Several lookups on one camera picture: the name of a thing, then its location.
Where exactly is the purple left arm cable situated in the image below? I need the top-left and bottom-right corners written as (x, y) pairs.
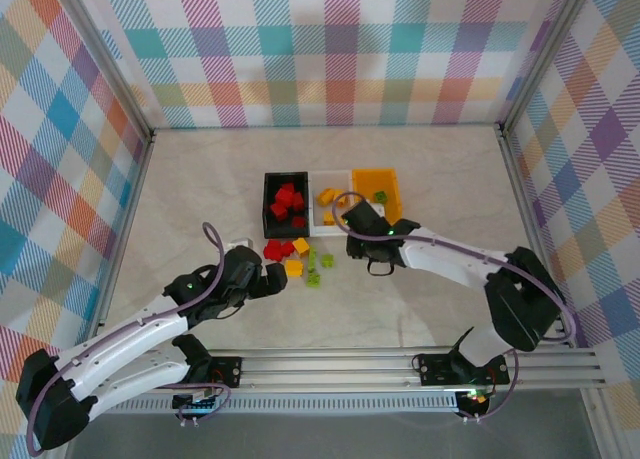
top-left (27, 222), bottom-right (234, 455)

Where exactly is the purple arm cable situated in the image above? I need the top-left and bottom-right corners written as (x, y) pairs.
top-left (27, 222), bottom-right (234, 455)
top-left (331, 191), bottom-right (579, 423)

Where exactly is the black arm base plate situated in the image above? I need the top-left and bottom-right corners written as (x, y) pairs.
top-left (416, 352), bottom-right (512, 386)
top-left (189, 356), bottom-right (245, 390)

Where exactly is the long red lego brick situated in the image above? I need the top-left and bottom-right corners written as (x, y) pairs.
top-left (263, 238), bottom-right (297, 263)

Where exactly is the black plastic bin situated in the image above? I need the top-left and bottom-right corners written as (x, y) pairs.
top-left (262, 170), bottom-right (311, 239)

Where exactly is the black cable loop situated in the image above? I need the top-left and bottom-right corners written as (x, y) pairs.
top-left (367, 257), bottom-right (396, 278)

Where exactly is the grey slotted cable duct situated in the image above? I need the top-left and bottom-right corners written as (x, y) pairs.
top-left (99, 396), bottom-right (461, 415)

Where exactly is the aluminium side rail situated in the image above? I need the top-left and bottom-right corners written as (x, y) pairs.
top-left (92, 128), bottom-right (157, 330)
top-left (497, 126), bottom-right (576, 348)

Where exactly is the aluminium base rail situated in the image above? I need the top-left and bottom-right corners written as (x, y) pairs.
top-left (99, 346), bottom-right (609, 396)

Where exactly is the aluminium frame leg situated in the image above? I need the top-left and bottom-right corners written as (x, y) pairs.
top-left (579, 388), bottom-right (624, 459)

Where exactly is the aluminium corner post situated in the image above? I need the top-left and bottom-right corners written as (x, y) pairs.
top-left (496, 0), bottom-right (600, 135)
top-left (58, 0), bottom-right (156, 143)

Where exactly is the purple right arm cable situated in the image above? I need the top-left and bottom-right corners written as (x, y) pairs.
top-left (331, 191), bottom-right (579, 423)

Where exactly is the controller circuit board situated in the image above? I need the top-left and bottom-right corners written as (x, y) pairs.
top-left (455, 387), bottom-right (494, 418)
top-left (171, 392), bottom-right (222, 414)

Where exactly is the white plastic bin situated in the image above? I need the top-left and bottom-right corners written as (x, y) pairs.
top-left (307, 168), bottom-right (357, 238)

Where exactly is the orange plastic bin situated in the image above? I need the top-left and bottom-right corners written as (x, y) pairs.
top-left (351, 167), bottom-right (405, 221)

